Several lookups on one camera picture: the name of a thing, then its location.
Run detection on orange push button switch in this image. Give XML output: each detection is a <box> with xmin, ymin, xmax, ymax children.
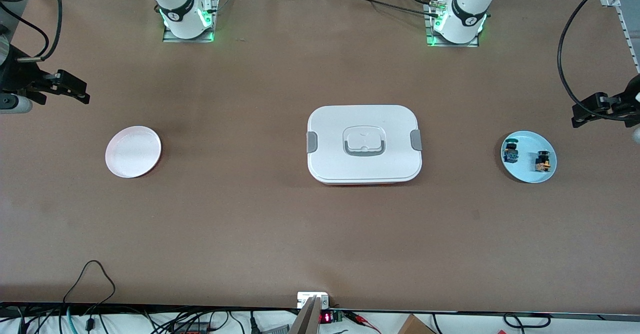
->
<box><xmin>534</xmin><ymin>149</ymin><xmax>553</xmax><ymax>173</ymax></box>

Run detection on white lidded lunch box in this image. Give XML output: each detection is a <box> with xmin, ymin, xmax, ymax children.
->
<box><xmin>306</xmin><ymin>104</ymin><xmax>423</xmax><ymax>186</ymax></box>

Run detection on brown cardboard box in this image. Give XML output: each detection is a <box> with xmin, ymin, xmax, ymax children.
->
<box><xmin>397</xmin><ymin>314</ymin><xmax>437</xmax><ymax>334</ymax></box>

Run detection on pale pink round plate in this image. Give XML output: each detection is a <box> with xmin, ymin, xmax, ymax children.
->
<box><xmin>105</xmin><ymin>125</ymin><xmax>162</xmax><ymax>179</ymax></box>

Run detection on light blue round plate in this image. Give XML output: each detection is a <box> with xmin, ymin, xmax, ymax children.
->
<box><xmin>500</xmin><ymin>130</ymin><xmax>557</xmax><ymax>184</ymax></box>

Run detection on red clip test leads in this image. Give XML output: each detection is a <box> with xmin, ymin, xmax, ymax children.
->
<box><xmin>347</xmin><ymin>310</ymin><xmax>382</xmax><ymax>334</ymax></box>

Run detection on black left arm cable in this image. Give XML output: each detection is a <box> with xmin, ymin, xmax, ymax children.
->
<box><xmin>557</xmin><ymin>0</ymin><xmax>622</xmax><ymax>123</ymax></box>

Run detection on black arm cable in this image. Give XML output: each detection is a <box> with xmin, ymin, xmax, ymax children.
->
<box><xmin>0</xmin><ymin>0</ymin><xmax>64</xmax><ymax>63</ymax></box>
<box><xmin>557</xmin><ymin>0</ymin><xmax>622</xmax><ymax>123</ymax></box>

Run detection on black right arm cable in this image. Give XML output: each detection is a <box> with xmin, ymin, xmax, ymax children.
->
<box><xmin>0</xmin><ymin>0</ymin><xmax>64</xmax><ymax>63</ymax></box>

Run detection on slotted aluminium frame rail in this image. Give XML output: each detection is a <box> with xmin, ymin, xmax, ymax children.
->
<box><xmin>599</xmin><ymin>0</ymin><xmax>640</xmax><ymax>72</ymax></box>

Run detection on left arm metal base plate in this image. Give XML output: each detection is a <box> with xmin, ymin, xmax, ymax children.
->
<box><xmin>424</xmin><ymin>1</ymin><xmax>480</xmax><ymax>48</ymax></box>

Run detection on thin black looped cable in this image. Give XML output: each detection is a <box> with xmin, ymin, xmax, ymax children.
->
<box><xmin>62</xmin><ymin>259</ymin><xmax>117</xmax><ymax>334</ymax></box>

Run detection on black coiled floor cable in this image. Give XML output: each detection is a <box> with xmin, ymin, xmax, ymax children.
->
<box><xmin>502</xmin><ymin>312</ymin><xmax>552</xmax><ymax>331</ymax></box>

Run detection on black base power cable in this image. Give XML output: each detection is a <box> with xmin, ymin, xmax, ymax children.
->
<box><xmin>344</xmin><ymin>0</ymin><xmax>442</xmax><ymax>18</ymax></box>

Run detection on white post mounting bracket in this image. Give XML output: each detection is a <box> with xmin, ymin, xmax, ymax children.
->
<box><xmin>296</xmin><ymin>291</ymin><xmax>330</xmax><ymax>309</ymax></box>

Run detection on aluminium camera post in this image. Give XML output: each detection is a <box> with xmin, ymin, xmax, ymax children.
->
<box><xmin>290</xmin><ymin>296</ymin><xmax>322</xmax><ymax>334</ymax></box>

